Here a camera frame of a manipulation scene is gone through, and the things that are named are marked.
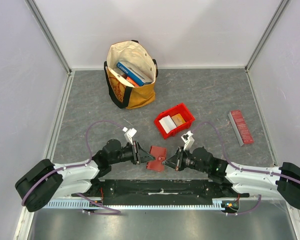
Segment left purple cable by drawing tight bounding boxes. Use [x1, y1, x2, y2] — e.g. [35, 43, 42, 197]
[21, 120, 122, 216]

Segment slotted cable duct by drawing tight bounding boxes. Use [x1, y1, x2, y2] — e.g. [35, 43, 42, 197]
[43, 198, 239, 211]

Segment orange book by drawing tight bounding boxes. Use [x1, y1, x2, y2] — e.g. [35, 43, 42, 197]
[126, 77, 139, 87]

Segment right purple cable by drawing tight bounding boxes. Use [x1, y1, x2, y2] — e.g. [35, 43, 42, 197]
[189, 121, 300, 217]

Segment red leather card holder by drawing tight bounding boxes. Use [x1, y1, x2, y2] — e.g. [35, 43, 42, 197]
[146, 145, 167, 172]

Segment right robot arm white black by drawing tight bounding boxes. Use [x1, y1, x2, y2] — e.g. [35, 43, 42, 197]
[164, 147, 300, 210]

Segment red plastic bin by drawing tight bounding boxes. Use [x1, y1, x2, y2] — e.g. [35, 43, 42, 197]
[153, 102, 195, 139]

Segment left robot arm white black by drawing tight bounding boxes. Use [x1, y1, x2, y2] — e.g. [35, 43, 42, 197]
[15, 139, 154, 212]

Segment purple cable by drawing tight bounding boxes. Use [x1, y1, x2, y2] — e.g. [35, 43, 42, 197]
[21, 120, 122, 216]
[189, 121, 300, 217]

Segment red silver long box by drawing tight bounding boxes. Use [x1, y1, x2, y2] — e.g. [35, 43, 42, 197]
[228, 110, 254, 147]

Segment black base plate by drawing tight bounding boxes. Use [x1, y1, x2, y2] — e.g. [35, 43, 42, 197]
[86, 179, 250, 199]

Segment white card stack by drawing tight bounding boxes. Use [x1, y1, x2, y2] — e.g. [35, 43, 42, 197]
[159, 115, 177, 134]

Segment orange card stack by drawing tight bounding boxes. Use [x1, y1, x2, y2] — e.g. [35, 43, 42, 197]
[171, 113, 186, 127]

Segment blue book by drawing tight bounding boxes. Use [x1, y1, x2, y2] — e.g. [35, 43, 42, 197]
[116, 61, 146, 87]

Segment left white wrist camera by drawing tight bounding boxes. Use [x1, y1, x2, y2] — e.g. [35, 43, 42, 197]
[122, 127, 137, 145]

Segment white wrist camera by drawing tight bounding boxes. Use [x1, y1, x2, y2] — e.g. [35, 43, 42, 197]
[122, 127, 137, 145]
[181, 130, 195, 151]

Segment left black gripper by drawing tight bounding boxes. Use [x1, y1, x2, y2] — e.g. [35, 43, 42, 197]
[110, 140, 155, 165]

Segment yellow canvas tote bag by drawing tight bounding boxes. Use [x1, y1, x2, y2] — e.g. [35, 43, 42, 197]
[103, 40, 159, 109]

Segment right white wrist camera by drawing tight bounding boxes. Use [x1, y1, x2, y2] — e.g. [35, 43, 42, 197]
[181, 130, 195, 151]

